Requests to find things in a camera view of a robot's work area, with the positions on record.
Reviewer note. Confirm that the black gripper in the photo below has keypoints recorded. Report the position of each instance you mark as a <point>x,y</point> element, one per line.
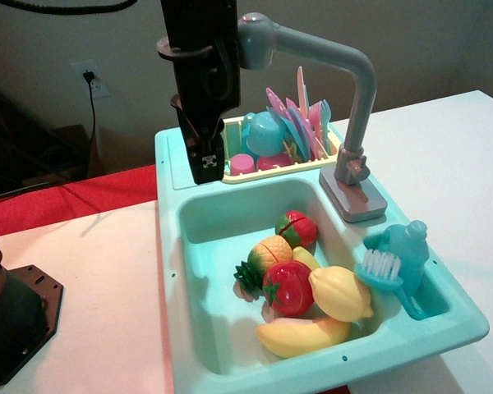
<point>207,86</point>

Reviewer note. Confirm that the grey toy faucet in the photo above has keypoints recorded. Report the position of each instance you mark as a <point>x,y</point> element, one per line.
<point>346,183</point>

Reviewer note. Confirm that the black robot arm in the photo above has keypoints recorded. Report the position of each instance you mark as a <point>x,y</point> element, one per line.
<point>201,43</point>

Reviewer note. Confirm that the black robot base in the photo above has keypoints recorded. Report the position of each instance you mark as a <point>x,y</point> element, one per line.
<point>30,304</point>

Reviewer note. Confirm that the pink toy cup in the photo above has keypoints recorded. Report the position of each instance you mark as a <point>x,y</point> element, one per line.
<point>242,164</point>

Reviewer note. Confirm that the yellow dish rack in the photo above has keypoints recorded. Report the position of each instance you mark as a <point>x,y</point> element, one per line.
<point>232,138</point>

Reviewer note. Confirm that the magenta toy bowl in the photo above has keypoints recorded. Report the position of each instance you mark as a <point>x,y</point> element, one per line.
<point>279,160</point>

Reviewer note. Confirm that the blue toy cup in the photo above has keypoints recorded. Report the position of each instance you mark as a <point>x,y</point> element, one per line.
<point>264,135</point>

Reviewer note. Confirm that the purple toy plate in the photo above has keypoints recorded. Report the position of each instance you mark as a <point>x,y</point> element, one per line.
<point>309,137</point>

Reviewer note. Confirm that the blue toy plate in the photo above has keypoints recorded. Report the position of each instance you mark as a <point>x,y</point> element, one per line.
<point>303,151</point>

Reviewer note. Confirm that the red cloth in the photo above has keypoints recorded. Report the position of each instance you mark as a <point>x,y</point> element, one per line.
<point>75,200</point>

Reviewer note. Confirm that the pink toy knife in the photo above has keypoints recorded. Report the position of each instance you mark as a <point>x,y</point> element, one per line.
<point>302,93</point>

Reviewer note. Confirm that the pink toy fork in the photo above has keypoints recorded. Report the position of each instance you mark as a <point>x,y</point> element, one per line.
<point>314,118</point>

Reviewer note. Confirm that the toy pineapple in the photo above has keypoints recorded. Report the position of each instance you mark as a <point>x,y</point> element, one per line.
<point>263,256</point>

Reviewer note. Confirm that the toy strawberry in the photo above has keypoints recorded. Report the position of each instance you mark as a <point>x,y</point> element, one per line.
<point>297,229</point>

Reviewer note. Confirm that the blue toy fork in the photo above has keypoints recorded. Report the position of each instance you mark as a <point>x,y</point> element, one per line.
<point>325,115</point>

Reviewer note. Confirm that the small yellow toy fruit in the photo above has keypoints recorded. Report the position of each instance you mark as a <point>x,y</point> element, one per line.
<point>304,256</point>

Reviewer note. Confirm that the teal toy sink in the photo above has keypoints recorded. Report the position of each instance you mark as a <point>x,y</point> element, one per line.
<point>206,231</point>

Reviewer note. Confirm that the toy tomato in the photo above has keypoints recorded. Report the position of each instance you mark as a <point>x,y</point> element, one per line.
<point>287,289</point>

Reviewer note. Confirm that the toy lemon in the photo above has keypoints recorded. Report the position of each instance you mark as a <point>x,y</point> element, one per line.
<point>340,294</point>

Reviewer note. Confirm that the toy banana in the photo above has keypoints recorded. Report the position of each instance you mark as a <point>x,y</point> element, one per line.
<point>290,337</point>

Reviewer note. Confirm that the blue dish brush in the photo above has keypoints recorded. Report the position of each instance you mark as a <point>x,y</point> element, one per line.
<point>380,271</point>

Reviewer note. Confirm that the blue toy soap bottle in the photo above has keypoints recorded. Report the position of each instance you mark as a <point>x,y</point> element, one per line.
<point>408,243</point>

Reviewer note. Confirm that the white wall outlet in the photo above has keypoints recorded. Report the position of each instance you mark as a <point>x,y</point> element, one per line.
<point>90,79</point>

